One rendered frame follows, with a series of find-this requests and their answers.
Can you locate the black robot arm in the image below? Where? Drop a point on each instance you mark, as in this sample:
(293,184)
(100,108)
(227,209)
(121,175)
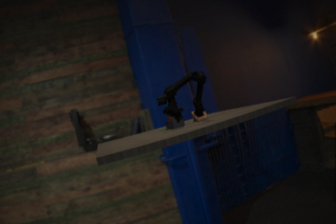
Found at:
(171,90)

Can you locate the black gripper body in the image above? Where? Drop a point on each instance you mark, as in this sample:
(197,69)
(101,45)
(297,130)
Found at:
(174,108)

